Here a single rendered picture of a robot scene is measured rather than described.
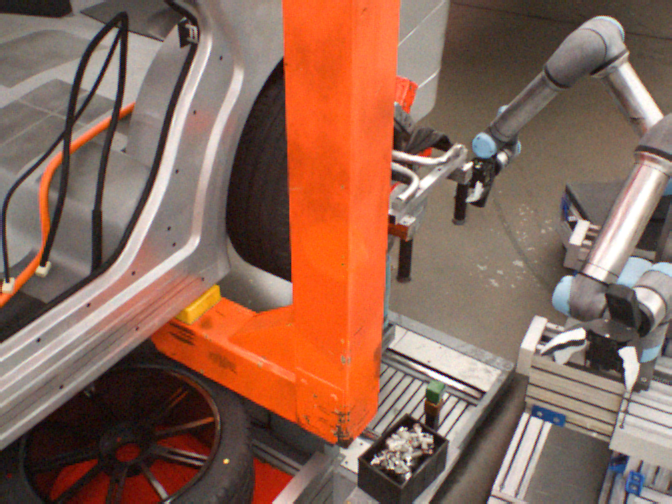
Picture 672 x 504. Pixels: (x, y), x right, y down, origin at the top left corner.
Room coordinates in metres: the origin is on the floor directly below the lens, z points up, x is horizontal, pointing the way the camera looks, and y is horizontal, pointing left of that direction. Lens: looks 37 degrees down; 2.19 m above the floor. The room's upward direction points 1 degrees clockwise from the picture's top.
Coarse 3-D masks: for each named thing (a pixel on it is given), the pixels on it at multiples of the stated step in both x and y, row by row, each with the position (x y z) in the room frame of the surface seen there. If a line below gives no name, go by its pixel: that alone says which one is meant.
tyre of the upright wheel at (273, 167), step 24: (264, 96) 2.11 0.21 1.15; (264, 120) 2.03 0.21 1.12; (240, 144) 2.00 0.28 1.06; (264, 144) 1.97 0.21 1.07; (240, 168) 1.96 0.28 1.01; (264, 168) 1.92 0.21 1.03; (240, 192) 1.92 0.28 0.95; (264, 192) 1.89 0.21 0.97; (288, 192) 1.86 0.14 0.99; (240, 216) 1.91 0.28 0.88; (264, 216) 1.87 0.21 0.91; (288, 216) 1.84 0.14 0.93; (240, 240) 1.92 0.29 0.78; (264, 240) 1.86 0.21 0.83; (288, 240) 1.83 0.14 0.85; (264, 264) 1.91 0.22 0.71; (288, 264) 1.84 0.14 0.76
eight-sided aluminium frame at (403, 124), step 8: (400, 112) 2.15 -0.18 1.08; (400, 120) 2.16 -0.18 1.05; (408, 120) 2.20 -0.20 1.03; (400, 128) 2.25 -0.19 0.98; (408, 128) 2.20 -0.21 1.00; (400, 136) 2.27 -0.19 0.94; (408, 136) 2.24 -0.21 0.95; (400, 144) 2.27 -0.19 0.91; (408, 168) 2.25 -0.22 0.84; (416, 168) 2.27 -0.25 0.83; (400, 176) 2.27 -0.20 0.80; (408, 184) 2.25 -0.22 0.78; (392, 240) 2.15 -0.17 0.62
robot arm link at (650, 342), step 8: (608, 312) 1.21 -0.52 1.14; (656, 328) 1.15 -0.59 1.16; (664, 328) 1.15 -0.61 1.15; (648, 336) 1.15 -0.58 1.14; (656, 336) 1.15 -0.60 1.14; (648, 344) 1.15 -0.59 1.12; (656, 344) 1.15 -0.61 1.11; (648, 352) 1.15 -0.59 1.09; (656, 352) 1.16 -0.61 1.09; (648, 360) 1.15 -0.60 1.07
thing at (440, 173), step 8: (464, 152) 2.10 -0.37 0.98; (456, 160) 2.06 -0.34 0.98; (440, 168) 2.01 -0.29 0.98; (448, 168) 2.02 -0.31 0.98; (456, 168) 2.06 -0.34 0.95; (432, 176) 1.97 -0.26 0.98; (440, 176) 1.98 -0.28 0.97; (424, 184) 1.93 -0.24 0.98; (432, 184) 1.94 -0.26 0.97; (416, 192) 1.88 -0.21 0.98; (424, 192) 1.90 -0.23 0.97; (408, 200) 1.85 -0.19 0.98; (416, 200) 1.86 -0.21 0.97; (408, 208) 1.83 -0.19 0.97; (392, 216) 1.77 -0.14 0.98; (400, 216) 1.79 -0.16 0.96
